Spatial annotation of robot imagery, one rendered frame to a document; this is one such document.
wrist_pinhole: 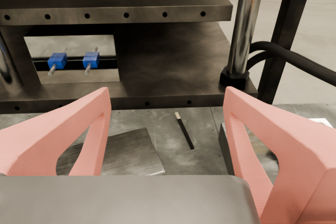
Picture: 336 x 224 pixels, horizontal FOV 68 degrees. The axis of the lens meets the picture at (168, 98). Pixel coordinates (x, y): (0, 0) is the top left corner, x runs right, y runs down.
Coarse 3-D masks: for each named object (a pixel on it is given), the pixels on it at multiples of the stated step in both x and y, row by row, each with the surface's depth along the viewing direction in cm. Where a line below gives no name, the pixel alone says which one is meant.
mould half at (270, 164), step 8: (320, 120) 60; (224, 128) 58; (248, 128) 58; (224, 136) 57; (248, 136) 56; (256, 136) 56; (224, 144) 57; (256, 144) 45; (264, 144) 45; (224, 152) 58; (256, 152) 43; (264, 152) 43; (272, 152) 43; (224, 160) 58; (264, 160) 42; (272, 160) 42; (232, 168) 52; (264, 168) 41; (272, 168) 41; (272, 176) 40; (272, 184) 40
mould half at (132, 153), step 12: (132, 132) 50; (144, 132) 50; (108, 144) 48; (120, 144) 48; (132, 144) 48; (144, 144) 48; (60, 156) 45; (72, 156) 45; (108, 156) 45; (120, 156) 45; (132, 156) 45; (144, 156) 45; (156, 156) 45; (60, 168) 43; (108, 168) 43; (120, 168) 43; (132, 168) 43; (144, 168) 43; (156, 168) 43
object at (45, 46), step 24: (48, 24) 83; (72, 24) 83; (96, 24) 83; (120, 24) 94; (48, 48) 78; (72, 48) 78; (96, 48) 79; (120, 48) 92; (72, 72) 84; (96, 72) 84; (120, 72) 90
